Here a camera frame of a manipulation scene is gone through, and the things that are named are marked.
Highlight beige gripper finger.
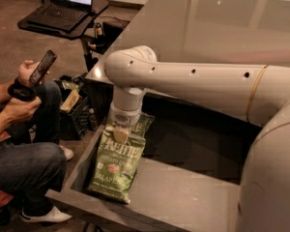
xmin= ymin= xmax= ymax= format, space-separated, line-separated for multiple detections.
xmin=113 ymin=132 xmax=129 ymax=144

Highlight green jalapeno chip bag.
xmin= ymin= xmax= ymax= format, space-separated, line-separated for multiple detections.
xmin=87 ymin=126 xmax=146 ymax=204

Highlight black ring controller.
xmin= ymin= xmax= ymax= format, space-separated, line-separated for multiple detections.
xmin=8 ymin=78 xmax=37 ymax=102

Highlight black smartphone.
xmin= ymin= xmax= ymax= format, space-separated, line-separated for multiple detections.
xmin=29 ymin=50 xmax=57 ymax=86

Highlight person's right forearm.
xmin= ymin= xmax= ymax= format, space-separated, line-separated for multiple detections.
xmin=0 ymin=81 xmax=15 ymax=103

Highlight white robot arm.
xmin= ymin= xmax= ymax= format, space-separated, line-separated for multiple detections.
xmin=104 ymin=45 xmax=290 ymax=232

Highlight open grey drawer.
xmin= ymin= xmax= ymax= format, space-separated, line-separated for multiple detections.
xmin=44 ymin=113 xmax=246 ymax=232

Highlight person's left hand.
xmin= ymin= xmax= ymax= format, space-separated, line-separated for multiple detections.
xmin=1 ymin=97 xmax=42 ymax=125

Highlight person's right hand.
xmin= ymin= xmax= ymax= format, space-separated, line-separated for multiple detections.
xmin=17 ymin=60 xmax=39 ymax=87

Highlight black plastic crate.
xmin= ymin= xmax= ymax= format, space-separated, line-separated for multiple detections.
xmin=55 ymin=75 xmax=90 ymax=140

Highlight white sneaker far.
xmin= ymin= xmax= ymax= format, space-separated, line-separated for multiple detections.
xmin=59 ymin=145 xmax=74 ymax=161

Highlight white sneaker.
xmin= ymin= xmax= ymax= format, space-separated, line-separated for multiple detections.
xmin=59 ymin=145 xmax=74 ymax=161
xmin=20 ymin=207 xmax=71 ymax=223

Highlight tan package in crate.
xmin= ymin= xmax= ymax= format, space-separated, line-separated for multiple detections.
xmin=60 ymin=89 xmax=80 ymax=113

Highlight person's blue jeans legs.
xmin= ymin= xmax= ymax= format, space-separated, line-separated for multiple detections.
xmin=0 ymin=81 xmax=67 ymax=217

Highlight white sneaker near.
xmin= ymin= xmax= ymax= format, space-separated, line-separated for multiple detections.
xmin=20 ymin=207 xmax=71 ymax=223

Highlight black box under stand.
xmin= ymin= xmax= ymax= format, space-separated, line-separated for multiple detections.
xmin=90 ymin=19 xmax=129 ymax=54

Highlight black laptop stand table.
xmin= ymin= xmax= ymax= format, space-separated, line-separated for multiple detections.
xmin=17 ymin=0 xmax=108 ymax=71

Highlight black laptop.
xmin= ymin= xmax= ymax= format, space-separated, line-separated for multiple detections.
xmin=27 ymin=0 xmax=93 ymax=32

